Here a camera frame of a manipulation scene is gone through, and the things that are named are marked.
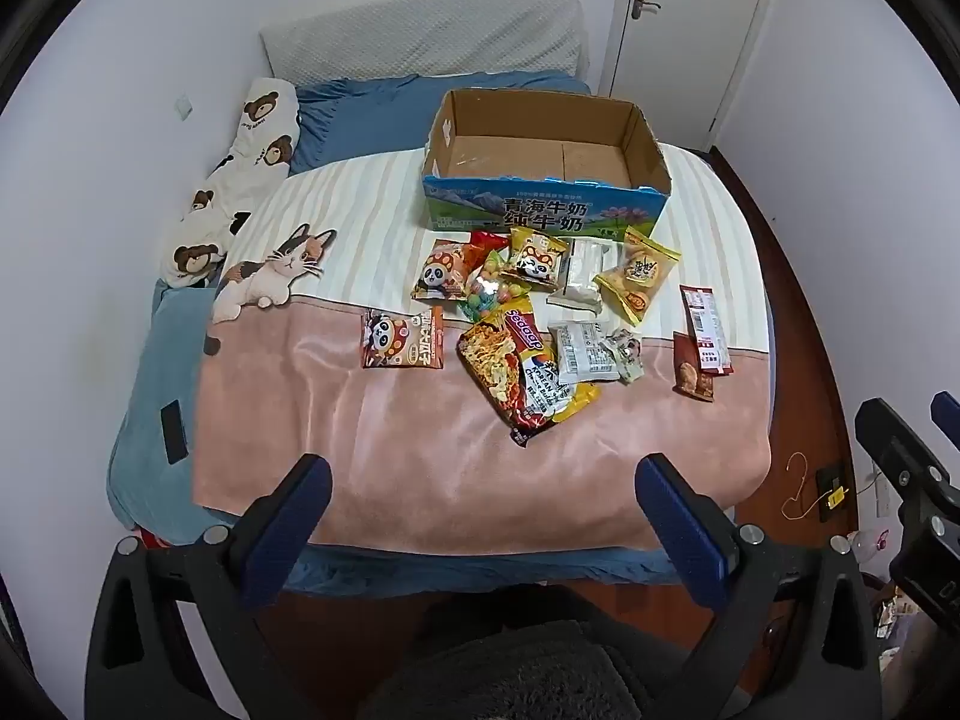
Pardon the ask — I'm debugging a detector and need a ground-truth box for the small yellow snack packet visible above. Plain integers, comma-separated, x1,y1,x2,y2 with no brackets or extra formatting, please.
551,381,602,422

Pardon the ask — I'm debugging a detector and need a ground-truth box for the thin orange cable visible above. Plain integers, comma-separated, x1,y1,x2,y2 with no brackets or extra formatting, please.
780,452,847,521

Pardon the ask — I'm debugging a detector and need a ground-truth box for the brown nut snack packet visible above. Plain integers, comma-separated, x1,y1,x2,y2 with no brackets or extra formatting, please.
672,331,719,403

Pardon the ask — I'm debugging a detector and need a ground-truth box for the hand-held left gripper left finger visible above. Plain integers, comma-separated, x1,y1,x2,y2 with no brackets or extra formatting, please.
84,454,335,720

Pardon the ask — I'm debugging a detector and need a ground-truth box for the grey padded headboard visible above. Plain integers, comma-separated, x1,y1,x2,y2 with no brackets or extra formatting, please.
259,0,590,85

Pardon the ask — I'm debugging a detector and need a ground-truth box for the light blue plush blanket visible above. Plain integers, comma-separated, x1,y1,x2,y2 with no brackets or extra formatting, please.
105,280,237,548

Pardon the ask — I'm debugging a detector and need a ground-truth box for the white door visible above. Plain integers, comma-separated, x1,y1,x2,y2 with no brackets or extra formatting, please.
598,0,782,152

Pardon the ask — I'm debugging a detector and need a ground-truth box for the orange panda seed packet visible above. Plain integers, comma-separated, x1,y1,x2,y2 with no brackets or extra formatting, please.
361,307,444,370

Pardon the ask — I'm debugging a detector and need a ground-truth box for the cardboard box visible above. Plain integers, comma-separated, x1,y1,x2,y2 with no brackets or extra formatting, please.
420,88,672,241

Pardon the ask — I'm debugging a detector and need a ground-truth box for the small crinkled snack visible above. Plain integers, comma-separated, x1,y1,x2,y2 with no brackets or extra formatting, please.
604,328,646,385

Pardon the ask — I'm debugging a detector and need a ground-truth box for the clear bag of candy balls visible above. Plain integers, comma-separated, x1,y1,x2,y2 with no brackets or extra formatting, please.
459,251,522,323

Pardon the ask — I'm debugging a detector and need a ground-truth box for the yellow cookie packet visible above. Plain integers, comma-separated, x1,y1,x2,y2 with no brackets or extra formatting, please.
594,229,682,327

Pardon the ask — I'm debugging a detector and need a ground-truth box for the white printed snack packet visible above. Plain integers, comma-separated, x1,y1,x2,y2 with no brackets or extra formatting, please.
547,320,620,383

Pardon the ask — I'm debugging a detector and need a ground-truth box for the cat print striped blanket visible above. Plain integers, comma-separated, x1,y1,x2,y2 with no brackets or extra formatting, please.
191,142,777,557

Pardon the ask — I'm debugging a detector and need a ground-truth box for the bear print pillow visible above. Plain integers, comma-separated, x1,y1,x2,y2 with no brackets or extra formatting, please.
160,77,302,290

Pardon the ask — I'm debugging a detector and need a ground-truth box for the grey fuzzy cloth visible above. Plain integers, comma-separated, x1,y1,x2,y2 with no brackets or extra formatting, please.
358,619,647,720

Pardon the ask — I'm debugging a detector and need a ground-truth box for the black label patch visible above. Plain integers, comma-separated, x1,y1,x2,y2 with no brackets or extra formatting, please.
160,402,193,465

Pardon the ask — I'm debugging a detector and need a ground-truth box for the instant noodle packet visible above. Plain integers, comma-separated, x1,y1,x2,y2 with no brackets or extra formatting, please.
457,292,571,449

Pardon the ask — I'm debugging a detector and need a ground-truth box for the pink-orange panda snack packet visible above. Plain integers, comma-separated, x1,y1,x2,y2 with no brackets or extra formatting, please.
410,238,481,302

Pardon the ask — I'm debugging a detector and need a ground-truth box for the pink white small item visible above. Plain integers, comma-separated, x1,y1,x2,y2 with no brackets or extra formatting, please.
850,527,895,562

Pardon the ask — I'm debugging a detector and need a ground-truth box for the plain white snack package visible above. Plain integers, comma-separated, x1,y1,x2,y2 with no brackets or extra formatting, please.
547,238,625,310

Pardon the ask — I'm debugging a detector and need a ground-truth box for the black floor power socket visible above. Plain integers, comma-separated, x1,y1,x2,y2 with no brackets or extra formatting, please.
816,463,853,523

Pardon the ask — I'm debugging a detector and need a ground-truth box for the red strip snack packet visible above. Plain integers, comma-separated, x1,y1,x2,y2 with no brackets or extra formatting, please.
679,285,733,376

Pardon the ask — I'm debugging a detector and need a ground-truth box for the yellow panda snack packet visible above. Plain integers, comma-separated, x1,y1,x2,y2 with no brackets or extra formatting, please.
501,226,569,293

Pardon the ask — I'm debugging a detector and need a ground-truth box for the pile of small packets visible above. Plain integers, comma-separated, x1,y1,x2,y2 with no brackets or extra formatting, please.
874,585,914,662

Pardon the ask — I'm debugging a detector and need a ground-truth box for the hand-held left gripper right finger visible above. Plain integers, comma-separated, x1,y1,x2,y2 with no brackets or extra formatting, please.
634,454,883,720

